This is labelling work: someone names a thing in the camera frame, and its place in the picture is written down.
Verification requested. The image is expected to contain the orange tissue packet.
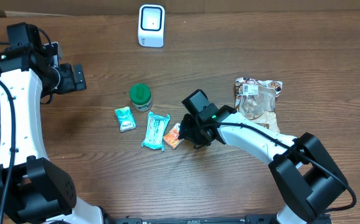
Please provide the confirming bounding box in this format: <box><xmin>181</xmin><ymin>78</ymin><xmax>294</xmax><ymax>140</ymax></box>
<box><xmin>163</xmin><ymin>123</ymin><xmax>184</xmax><ymax>149</ymax></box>

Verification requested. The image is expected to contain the light teal wipes pack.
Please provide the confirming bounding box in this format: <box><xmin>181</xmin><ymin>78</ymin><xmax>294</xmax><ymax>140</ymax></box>
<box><xmin>141</xmin><ymin>111</ymin><xmax>170</xmax><ymax>152</ymax></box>

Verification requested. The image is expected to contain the clear snack bag brown label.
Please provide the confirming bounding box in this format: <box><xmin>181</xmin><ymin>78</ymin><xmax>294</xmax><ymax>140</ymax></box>
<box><xmin>234</xmin><ymin>77</ymin><xmax>283</xmax><ymax>133</ymax></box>

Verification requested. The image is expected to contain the teal tissue packet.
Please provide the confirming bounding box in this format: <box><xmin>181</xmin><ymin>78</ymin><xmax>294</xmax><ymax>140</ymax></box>
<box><xmin>115</xmin><ymin>106</ymin><xmax>136</xmax><ymax>133</ymax></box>

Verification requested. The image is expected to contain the green lid jar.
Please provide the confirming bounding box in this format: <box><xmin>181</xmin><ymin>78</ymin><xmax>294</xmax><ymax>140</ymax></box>
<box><xmin>130</xmin><ymin>83</ymin><xmax>153</xmax><ymax>111</ymax></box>

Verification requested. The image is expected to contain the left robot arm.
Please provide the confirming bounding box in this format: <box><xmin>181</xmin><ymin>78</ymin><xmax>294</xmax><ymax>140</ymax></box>
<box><xmin>0</xmin><ymin>22</ymin><xmax>109</xmax><ymax>223</ymax></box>

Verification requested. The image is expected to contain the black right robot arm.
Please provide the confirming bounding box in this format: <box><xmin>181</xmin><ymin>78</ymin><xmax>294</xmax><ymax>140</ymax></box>
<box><xmin>179</xmin><ymin>89</ymin><xmax>351</xmax><ymax>223</ymax></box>

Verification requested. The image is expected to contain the white barcode scanner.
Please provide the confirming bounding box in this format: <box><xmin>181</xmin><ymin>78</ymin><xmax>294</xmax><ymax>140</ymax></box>
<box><xmin>138</xmin><ymin>4</ymin><xmax>165</xmax><ymax>48</ymax></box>

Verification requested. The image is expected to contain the cardboard back panel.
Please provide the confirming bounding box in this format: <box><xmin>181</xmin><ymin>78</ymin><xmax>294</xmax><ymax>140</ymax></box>
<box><xmin>0</xmin><ymin>0</ymin><xmax>360</xmax><ymax>17</ymax></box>

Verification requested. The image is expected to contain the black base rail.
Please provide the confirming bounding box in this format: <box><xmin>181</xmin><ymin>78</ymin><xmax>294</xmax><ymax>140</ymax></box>
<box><xmin>105</xmin><ymin>213</ymin><xmax>333</xmax><ymax>224</ymax></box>

